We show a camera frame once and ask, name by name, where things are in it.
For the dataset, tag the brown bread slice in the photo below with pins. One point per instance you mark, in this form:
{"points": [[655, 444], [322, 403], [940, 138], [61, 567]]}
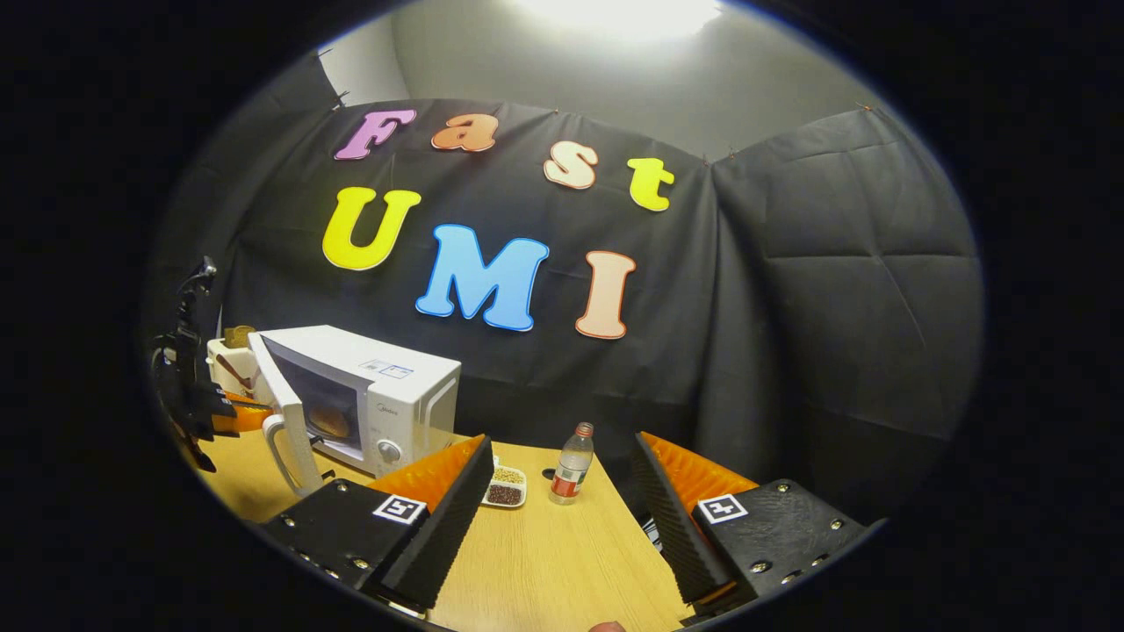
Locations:
{"points": [[239, 336]]}

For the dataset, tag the beige bread roll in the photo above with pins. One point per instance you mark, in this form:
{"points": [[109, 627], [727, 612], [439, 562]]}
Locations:
{"points": [[329, 423]]}

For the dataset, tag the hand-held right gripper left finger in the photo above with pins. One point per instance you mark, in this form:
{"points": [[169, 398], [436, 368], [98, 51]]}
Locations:
{"points": [[443, 535]]}

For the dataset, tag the white divided bean dish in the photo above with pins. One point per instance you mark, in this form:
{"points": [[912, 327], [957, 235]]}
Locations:
{"points": [[505, 494]]}

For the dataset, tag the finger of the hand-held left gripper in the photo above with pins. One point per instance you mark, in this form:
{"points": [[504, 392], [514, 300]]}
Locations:
{"points": [[250, 400], [241, 421]]}

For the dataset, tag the white toaster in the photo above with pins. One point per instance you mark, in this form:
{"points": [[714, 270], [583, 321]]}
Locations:
{"points": [[239, 355]]}

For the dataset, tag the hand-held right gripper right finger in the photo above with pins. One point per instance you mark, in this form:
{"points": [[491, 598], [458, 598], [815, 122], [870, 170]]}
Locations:
{"points": [[676, 527]]}

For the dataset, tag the clear plastic bottle red label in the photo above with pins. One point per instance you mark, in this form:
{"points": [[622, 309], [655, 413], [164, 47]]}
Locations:
{"points": [[571, 474]]}

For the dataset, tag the white microwave oven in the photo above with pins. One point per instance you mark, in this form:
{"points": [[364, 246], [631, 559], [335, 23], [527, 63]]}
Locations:
{"points": [[351, 351]]}

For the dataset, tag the black backdrop cloth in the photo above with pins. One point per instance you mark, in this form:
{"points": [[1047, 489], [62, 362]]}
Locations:
{"points": [[790, 307]]}

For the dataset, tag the large ceiling light panel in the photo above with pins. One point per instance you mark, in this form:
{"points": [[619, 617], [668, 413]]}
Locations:
{"points": [[623, 13]]}

